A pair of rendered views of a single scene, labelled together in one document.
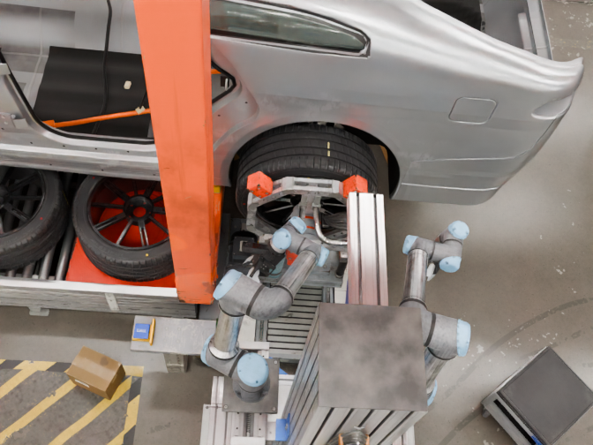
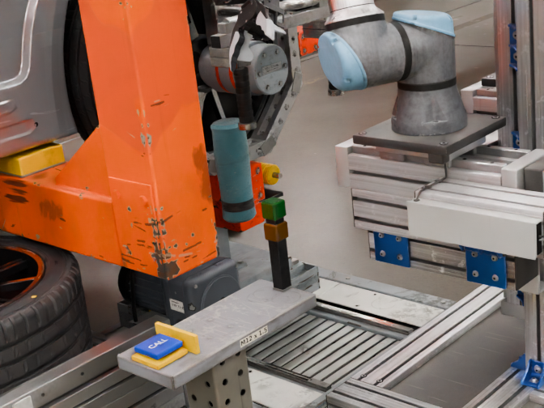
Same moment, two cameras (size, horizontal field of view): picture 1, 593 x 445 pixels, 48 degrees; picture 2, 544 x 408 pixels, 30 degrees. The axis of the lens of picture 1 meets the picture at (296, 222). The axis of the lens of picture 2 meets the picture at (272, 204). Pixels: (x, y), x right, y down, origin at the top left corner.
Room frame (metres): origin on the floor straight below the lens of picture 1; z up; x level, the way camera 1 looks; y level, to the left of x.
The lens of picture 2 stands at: (-0.62, 1.52, 1.38)
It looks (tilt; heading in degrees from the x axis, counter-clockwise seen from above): 19 degrees down; 322
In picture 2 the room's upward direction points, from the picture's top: 7 degrees counter-clockwise
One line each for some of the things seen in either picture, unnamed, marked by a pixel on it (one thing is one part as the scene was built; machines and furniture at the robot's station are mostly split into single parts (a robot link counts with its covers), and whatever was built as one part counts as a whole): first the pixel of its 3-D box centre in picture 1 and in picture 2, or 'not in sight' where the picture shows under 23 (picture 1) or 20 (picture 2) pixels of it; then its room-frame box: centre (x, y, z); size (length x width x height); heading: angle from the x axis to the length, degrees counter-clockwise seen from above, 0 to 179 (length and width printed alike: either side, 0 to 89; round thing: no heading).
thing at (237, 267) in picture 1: (242, 262); (171, 307); (1.53, 0.24, 0.26); 0.42 x 0.18 x 0.35; 8
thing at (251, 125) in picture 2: not in sight; (244, 96); (1.29, 0.10, 0.83); 0.04 x 0.04 x 0.16
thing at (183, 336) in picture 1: (178, 335); (221, 329); (1.00, 0.44, 0.44); 0.43 x 0.17 x 0.03; 98
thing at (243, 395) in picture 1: (251, 380); (427, 101); (0.74, 0.05, 0.87); 0.15 x 0.15 x 0.10
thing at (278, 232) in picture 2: not in sight; (276, 230); (1.03, 0.25, 0.59); 0.04 x 0.04 x 0.04; 8
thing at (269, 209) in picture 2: not in sight; (274, 209); (1.03, 0.25, 0.64); 0.04 x 0.04 x 0.04; 8
